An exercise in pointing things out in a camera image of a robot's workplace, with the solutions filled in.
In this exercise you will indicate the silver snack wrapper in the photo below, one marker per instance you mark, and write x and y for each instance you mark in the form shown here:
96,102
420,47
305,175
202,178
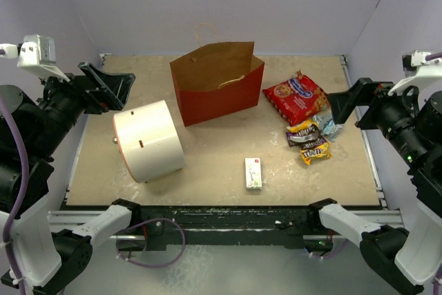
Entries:
327,125

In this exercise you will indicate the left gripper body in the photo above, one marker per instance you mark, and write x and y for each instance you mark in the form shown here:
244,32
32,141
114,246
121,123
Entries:
69,100

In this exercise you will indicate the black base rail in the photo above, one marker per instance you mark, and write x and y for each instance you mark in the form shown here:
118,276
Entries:
159,227

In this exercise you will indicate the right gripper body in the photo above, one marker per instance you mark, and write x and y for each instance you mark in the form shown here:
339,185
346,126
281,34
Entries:
390,112

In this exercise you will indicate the yellow m&m packet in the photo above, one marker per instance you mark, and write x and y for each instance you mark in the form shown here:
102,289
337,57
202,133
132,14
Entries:
316,152
304,128

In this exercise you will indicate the purple M&M packet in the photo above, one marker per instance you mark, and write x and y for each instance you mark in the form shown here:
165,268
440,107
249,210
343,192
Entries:
302,138

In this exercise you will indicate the red cookie snack bag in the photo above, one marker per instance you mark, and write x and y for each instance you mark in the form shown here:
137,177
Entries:
297,98

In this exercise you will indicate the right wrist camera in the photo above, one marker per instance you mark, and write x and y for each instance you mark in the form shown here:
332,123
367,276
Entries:
421,68

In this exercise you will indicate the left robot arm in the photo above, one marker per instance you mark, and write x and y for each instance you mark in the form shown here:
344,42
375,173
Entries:
43,261

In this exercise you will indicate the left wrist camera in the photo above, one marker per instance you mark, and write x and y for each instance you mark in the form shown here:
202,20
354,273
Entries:
36,55

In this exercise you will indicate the red brown paper bag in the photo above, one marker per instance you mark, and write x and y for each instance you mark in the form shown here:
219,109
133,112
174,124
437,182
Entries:
216,79

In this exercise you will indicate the small white green box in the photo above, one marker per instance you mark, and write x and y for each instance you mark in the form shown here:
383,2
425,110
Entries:
253,173

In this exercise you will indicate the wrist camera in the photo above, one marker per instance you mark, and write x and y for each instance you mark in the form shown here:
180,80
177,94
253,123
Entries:
421,68
36,55

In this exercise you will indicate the white cylindrical container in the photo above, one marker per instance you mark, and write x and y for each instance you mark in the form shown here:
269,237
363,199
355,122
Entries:
148,141

